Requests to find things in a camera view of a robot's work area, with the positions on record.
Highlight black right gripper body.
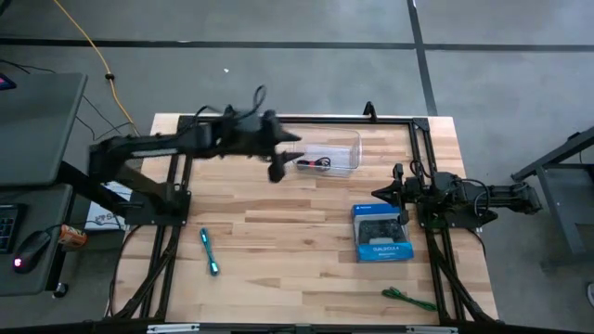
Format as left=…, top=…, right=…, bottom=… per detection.
left=393, top=161, right=425, bottom=225

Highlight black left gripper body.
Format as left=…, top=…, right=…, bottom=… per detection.
left=225, top=109, right=287, bottom=185

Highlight black cable with red tie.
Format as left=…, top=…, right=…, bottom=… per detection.
left=296, top=156, right=332, bottom=170

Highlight green USB-C cable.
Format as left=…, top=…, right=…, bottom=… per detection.
left=381, top=287, right=438, bottom=313

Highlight teal USB-C cable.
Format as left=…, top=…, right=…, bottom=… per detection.
left=199, top=226, right=221, bottom=278

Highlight clear plastic container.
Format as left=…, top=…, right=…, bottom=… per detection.
left=291, top=125, right=364, bottom=178

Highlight blue DualShock controller box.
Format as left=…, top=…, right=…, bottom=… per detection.
left=351, top=202, right=416, bottom=263

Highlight black metal stand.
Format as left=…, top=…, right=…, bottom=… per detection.
left=510, top=124, right=594, bottom=270

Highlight white printed paper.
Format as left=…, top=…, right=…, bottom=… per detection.
left=84, top=180, right=136, bottom=232

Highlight orange snack packet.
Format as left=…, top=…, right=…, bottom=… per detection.
left=58, top=224, right=88, bottom=247

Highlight grey desk top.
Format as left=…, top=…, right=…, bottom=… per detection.
left=0, top=71, right=88, bottom=187

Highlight dark keyboard desk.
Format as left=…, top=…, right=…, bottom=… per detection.
left=0, top=183, right=73, bottom=298

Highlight black computer mouse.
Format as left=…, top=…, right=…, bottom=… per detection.
left=12, top=230, right=53, bottom=275

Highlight black keyboard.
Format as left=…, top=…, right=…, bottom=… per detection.
left=0, top=203, right=22, bottom=255

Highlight black metal table frame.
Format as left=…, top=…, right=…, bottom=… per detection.
left=113, top=113, right=500, bottom=326

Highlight silver table bracket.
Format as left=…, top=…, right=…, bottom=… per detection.
left=406, top=326, right=459, bottom=334
left=147, top=323, right=200, bottom=334

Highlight thin black floor cables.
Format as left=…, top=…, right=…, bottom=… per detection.
left=0, top=58, right=140, bottom=143

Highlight yellow extension cord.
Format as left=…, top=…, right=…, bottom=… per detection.
left=53, top=0, right=140, bottom=136

